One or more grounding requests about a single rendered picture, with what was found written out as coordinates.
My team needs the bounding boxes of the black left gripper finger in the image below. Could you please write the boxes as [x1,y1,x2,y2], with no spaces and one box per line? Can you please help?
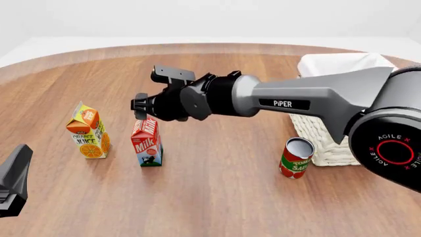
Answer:
[0,144,34,199]

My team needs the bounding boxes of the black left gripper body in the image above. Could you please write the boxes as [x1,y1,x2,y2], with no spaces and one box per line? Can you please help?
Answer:
[0,186,28,219]

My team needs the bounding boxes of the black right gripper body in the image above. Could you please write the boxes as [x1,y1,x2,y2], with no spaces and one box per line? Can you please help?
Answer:
[130,92,156,121]

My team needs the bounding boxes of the red and white milk carton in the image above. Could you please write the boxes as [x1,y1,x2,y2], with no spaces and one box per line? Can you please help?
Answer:
[130,115,164,168]

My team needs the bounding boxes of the white woven basket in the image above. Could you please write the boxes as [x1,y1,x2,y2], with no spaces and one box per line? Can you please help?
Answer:
[289,113,363,167]

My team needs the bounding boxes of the white cloth basket liner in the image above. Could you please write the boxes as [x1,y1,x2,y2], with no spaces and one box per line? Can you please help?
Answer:
[297,52,399,79]

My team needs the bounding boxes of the orange juice carton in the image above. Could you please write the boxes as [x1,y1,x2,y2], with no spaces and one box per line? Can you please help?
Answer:
[65,100,112,160]

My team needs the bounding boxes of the tomato sauce can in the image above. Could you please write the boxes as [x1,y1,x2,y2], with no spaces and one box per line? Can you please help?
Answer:
[278,136,316,180]

